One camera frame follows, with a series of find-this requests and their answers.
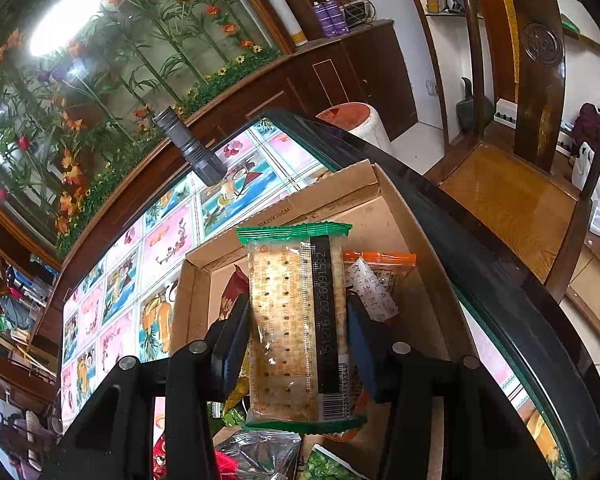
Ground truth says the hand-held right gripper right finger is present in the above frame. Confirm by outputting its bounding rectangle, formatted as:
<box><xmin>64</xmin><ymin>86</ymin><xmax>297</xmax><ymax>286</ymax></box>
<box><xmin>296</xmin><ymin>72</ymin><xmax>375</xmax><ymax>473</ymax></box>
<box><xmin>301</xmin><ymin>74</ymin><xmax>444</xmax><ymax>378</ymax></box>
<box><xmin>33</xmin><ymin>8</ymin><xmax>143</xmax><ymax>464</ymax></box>
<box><xmin>345</xmin><ymin>295</ymin><xmax>556</xmax><ymax>480</ymax></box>

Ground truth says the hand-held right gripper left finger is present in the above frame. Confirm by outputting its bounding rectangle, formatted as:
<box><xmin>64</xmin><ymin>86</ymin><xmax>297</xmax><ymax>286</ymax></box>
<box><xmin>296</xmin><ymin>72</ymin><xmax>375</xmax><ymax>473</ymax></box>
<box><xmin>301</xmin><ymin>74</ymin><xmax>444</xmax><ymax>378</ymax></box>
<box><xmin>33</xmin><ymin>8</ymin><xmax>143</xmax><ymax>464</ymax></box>
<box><xmin>40</xmin><ymin>292</ymin><xmax>251</xmax><ymax>480</ymax></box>

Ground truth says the green-edged cracker packet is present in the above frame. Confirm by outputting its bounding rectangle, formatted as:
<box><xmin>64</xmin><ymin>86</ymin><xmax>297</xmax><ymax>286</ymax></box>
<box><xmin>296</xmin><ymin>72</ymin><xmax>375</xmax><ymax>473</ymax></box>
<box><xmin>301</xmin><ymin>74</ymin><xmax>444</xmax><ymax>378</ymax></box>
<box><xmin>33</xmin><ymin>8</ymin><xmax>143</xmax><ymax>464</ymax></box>
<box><xmin>236</xmin><ymin>222</ymin><xmax>368</xmax><ymax>436</ymax></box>

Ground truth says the orange-red cartoon snack packet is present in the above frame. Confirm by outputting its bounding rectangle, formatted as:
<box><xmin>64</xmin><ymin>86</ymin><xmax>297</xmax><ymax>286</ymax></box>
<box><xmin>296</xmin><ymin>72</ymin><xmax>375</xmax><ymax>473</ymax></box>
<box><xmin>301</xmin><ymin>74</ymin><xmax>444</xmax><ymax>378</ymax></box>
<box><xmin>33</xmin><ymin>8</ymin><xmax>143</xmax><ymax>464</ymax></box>
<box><xmin>220</xmin><ymin>265</ymin><xmax>251</xmax><ymax>321</ymax></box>

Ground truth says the white packet with red print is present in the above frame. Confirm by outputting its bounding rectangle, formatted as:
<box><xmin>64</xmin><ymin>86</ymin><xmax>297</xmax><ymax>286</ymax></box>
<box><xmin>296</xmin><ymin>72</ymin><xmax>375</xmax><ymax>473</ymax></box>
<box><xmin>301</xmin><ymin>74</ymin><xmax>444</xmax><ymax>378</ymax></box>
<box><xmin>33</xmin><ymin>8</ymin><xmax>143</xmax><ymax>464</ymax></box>
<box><xmin>344</xmin><ymin>257</ymin><xmax>398</xmax><ymax>323</ymax></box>

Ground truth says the orange biscuit stick packet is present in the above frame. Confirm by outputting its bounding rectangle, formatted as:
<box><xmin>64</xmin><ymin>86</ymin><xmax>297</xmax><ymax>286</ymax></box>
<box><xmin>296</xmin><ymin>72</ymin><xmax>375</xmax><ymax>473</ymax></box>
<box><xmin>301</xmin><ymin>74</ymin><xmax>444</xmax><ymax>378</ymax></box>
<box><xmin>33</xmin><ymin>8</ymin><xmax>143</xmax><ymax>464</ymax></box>
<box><xmin>342</xmin><ymin>250</ymin><xmax>417</xmax><ymax>311</ymax></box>

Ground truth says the large silver foil packet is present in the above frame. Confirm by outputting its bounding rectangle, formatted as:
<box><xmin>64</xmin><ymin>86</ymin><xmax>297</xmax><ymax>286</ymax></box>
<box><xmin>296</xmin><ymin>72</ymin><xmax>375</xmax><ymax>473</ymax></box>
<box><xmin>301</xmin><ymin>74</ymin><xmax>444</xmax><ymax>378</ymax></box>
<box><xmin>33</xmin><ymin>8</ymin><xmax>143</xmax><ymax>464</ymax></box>
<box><xmin>215</xmin><ymin>429</ymin><xmax>303</xmax><ymax>480</ymax></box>

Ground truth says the green pea packet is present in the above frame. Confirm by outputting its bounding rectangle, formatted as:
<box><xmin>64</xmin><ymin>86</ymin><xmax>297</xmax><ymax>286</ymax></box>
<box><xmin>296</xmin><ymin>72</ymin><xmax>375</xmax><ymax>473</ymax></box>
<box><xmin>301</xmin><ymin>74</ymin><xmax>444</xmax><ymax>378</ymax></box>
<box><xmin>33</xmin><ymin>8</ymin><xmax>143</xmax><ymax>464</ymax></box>
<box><xmin>297</xmin><ymin>442</ymin><xmax>361</xmax><ymax>480</ymax></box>

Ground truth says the cardboard box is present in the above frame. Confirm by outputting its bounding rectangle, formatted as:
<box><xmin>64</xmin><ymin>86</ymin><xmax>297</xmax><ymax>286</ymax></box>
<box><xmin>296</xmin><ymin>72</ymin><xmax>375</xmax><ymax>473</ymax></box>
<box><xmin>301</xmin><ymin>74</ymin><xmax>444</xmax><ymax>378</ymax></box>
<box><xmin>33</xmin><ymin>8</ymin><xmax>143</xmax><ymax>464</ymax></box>
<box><xmin>169</xmin><ymin>159</ymin><xmax>481</xmax><ymax>480</ymax></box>

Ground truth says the red snack packet with figure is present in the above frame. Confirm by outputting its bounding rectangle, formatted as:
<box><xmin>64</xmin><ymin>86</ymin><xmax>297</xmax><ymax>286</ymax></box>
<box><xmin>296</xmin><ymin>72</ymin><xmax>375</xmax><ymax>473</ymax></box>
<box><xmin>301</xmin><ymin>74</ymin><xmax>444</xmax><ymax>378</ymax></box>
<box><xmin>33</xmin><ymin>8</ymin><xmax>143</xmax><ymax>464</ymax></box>
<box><xmin>152</xmin><ymin>432</ymin><xmax>181</xmax><ymax>480</ymax></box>

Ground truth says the grey flashlight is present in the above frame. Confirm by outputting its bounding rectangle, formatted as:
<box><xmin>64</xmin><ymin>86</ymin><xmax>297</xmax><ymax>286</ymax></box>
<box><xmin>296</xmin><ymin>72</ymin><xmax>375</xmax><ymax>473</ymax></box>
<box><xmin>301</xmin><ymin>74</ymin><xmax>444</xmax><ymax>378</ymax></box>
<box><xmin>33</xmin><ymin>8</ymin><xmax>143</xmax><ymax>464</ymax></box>
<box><xmin>152</xmin><ymin>106</ymin><xmax>228</xmax><ymax>187</ymax></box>

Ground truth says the blue bag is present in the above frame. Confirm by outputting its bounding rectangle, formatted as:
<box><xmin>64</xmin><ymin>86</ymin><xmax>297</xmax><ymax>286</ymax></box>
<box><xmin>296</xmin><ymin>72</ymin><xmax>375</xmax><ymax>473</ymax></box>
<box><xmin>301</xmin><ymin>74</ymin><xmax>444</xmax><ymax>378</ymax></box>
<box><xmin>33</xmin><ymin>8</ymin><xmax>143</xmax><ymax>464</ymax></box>
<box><xmin>0</xmin><ymin>295</ymin><xmax>31</xmax><ymax>331</ymax></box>

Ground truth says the silver and black thermos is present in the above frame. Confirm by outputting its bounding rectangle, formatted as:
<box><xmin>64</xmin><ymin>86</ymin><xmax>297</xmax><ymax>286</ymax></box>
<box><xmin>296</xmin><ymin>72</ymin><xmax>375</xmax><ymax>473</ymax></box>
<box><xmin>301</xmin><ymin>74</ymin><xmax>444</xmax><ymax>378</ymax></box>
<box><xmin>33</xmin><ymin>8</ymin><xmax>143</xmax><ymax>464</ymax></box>
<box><xmin>5</xmin><ymin>267</ymin><xmax>31</xmax><ymax>301</ymax></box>

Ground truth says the white bin with red lid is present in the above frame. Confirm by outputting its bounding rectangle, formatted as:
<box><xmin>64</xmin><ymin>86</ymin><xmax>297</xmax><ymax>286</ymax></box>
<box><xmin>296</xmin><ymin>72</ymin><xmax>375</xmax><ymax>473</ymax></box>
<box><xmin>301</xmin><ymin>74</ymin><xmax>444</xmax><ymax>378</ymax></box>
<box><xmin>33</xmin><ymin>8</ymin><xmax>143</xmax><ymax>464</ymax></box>
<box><xmin>316</xmin><ymin>101</ymin><xmax>396</xmax><ymax>158</ymax></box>

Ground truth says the wooden armchair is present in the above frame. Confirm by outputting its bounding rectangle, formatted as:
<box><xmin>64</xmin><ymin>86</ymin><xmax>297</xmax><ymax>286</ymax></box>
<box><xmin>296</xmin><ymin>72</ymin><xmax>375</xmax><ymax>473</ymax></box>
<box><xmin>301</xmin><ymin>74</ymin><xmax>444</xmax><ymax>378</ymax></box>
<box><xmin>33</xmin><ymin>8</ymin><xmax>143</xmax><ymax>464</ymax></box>
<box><xmin>422</xmin><ymin>0</ymin><xmax>600</xmax><ymax>306</ymax></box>

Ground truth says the glass artificial flower display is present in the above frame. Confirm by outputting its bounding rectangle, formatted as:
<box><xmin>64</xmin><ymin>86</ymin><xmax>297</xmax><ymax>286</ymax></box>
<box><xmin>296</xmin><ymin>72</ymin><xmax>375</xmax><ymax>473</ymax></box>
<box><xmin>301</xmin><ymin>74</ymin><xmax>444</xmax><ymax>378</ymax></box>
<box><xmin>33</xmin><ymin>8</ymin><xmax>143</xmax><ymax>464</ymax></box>
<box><xmin>0</xmin><ymin>0</ymin><xmax>291</xmax><ymax>261</ymax></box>

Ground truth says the maroon cloth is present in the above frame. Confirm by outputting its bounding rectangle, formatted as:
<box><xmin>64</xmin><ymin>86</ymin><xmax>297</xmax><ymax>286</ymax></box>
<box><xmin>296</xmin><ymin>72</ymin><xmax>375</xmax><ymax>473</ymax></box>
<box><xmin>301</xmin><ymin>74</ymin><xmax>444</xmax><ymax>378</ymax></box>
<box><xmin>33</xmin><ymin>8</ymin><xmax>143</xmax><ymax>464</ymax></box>
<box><xmin>575</xmin><ymin>102</ymin><xmax>600</xmax><ymax>161</ymax></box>

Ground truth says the white roll with yellow stripes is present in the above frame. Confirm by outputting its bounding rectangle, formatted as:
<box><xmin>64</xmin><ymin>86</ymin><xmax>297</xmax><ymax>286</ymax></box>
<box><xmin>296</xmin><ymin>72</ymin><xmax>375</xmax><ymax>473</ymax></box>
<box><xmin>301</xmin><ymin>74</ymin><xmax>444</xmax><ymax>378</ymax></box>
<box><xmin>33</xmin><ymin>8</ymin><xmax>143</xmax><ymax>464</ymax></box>
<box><xmin>240</xmin><ymin>0</ymin><xmax>311</xmax><ymax>46</ymax></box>

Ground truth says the tangle of cables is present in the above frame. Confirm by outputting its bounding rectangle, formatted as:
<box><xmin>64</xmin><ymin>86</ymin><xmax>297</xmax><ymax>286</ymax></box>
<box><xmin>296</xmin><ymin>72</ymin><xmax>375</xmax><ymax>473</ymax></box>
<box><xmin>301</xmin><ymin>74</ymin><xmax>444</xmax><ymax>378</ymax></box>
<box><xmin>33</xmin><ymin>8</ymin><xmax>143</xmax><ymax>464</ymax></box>
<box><xmin>342</xmin><ymin>0</ymin><xmax>373</xmax><ymax>26</ymax></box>

